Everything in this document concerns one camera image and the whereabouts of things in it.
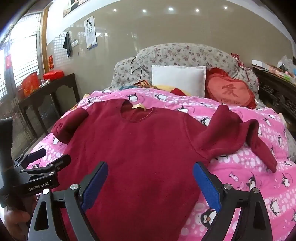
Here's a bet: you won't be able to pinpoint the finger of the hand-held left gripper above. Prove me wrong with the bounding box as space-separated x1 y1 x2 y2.
20 154 72 179
14 148 47 164

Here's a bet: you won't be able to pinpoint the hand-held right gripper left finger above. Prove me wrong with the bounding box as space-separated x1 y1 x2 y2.
27 161 109 241

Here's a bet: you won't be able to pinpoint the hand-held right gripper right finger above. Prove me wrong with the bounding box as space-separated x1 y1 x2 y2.
193 161 273 241

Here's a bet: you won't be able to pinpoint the maroon fleece sweater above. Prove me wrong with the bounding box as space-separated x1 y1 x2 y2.
51 98 278 241

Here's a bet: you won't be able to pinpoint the colourful crumpled clothes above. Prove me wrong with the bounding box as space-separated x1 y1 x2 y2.
119 80 158 91

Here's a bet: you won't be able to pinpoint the person's left hand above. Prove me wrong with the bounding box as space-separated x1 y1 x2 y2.
3 195 38 241

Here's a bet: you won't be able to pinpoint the pink penguin printed blanket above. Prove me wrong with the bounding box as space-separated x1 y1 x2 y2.
25 89 296 241

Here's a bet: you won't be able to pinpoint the dark wooden side table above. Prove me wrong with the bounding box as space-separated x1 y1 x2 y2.
18 73 80 139

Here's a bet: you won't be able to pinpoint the red gift boxes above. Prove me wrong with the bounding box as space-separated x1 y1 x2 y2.
22 72 40 97

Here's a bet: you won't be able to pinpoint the flat red gift box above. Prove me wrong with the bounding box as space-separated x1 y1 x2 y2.
43 70 65 80

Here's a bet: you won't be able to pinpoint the red heart-shaped pillow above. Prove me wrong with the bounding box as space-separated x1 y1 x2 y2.
205 68 258 110

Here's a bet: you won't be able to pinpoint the yellow cloth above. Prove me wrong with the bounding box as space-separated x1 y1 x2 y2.
154 85 192 96

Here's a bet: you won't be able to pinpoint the window with lattice grille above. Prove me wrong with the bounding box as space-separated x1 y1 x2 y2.
0 11 48 101

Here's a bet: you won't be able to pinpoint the white pillow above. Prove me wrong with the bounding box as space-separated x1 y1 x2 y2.
151 65 207 98

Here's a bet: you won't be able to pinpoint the dark hanging cloth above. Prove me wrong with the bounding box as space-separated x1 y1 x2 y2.
63 31 73 58

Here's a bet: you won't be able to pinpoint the dark carved wooden cabinet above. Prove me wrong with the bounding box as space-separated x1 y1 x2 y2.
252 65 296 164

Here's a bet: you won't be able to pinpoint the eye chart poster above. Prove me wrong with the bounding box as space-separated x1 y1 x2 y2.
84 16 98 50

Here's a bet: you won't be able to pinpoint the pile of plastic bags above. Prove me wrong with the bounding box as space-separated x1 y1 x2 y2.
276 55 296 81

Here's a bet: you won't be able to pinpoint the black cable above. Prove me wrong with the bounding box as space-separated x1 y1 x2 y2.
129 57 143 84

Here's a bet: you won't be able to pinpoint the wall poster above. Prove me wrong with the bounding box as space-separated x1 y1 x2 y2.
63 0 93 18

